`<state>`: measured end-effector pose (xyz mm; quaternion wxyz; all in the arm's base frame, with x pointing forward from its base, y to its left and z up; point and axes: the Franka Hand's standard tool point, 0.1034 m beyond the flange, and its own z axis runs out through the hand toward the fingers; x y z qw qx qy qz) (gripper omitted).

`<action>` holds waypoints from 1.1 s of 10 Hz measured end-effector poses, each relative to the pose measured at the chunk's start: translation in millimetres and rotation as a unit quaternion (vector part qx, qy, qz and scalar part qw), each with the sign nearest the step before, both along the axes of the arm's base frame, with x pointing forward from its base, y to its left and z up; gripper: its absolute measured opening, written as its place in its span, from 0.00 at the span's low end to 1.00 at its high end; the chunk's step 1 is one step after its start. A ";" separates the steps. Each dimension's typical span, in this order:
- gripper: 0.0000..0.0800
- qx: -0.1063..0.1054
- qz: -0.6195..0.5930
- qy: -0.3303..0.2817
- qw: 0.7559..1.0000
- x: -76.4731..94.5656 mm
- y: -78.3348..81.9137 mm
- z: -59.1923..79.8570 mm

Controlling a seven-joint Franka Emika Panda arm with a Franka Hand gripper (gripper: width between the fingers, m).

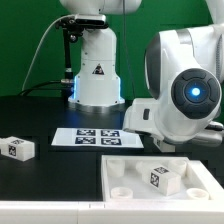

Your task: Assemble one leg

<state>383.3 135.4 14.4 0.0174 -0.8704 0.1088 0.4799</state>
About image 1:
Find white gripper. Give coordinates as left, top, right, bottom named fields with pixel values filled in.
left=161, top=121, right=224, bottom=147

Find white square tabletop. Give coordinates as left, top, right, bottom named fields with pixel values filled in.
left=101, top=155, right=224, bottom=201

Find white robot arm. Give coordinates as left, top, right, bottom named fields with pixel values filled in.
left=60, top=0, right=221, bottom=144

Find paper sheet with tags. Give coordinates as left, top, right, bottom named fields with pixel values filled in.
left=51, top=128, right=143, bottom=148

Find white front fence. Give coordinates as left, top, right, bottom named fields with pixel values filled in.
left=0, top=200, right=224, bottom=224

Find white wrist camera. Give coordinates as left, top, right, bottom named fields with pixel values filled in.
left=122, top=98, right=159, bottom=136

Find black base cables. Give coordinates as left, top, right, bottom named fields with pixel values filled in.
left=18, top=79, right=74, bottom=98

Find black camera on stand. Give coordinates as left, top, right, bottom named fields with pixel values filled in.
left=56, top=15, right=110, bottom=106

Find white camera cable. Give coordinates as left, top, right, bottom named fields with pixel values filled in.
left=21, top=13, right=76, bottom=93

